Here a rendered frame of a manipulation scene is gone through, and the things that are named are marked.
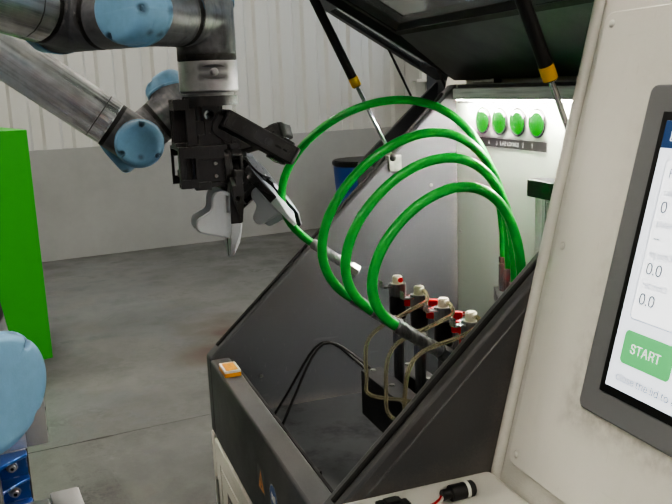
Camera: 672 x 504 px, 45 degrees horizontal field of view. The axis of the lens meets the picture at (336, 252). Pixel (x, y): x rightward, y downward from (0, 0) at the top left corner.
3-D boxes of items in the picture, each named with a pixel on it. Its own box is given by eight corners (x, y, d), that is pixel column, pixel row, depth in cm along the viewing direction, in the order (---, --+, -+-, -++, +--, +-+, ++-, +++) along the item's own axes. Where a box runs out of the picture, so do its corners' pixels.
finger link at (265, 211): (276, 243, 137) (244, 205, 139) (300, 219, 135) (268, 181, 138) (269, 242, 134) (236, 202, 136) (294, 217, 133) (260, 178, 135)
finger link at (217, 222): (196, 259, 107) (190, 190, 105) (239, 254, 109) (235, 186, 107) (200, 264, 104) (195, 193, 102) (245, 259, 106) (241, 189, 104)
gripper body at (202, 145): (173, 188, 108) (165, 97, 106) (235, 183, 111) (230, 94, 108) (182, 195, 101) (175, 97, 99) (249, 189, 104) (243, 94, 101)
